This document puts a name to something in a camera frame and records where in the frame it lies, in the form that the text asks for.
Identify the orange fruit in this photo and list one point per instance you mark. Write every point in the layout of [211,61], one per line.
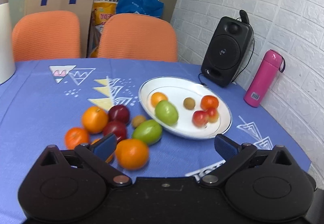
[132,154]

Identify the orange chair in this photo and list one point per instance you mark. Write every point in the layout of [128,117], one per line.
[47,35]
[135,36]

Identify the small orange tangerine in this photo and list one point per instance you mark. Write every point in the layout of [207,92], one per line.
[76,136]

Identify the white round plate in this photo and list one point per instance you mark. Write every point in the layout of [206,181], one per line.
[186,96]

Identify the right orange chair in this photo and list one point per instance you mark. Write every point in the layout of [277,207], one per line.
[135,36]

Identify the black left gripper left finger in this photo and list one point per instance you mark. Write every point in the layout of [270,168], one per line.
[95,156]

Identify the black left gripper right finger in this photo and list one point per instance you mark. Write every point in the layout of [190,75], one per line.
[237,157]

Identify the small red tomato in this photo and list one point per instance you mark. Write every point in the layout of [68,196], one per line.
[200,118]

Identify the blue plastic bag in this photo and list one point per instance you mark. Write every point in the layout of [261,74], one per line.
[152,8]

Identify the brown kiwi berry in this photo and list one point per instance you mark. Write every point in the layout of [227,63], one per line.
[189,103]

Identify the black speaker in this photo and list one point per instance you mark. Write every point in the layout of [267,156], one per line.
[226,51]

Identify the left orange chair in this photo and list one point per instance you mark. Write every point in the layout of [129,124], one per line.
[47,35]

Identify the blue patterned tablecloth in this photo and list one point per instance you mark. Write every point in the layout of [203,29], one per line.
[36,111]

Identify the white thermos jug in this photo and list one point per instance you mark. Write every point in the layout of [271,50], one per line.
[7,64]

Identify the yellow rice bag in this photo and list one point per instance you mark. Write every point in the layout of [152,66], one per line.
[101,13]

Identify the pink thermos bottle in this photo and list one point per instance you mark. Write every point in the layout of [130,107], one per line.
[271,64]

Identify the red orange tomato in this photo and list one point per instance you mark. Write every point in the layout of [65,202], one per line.
[212,114]

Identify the brown paper bag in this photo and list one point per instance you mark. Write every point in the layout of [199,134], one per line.
[82,8]

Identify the large orange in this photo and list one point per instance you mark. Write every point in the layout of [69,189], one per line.
[94,119]

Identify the small brown longan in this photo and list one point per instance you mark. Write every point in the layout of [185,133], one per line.
[137,120]

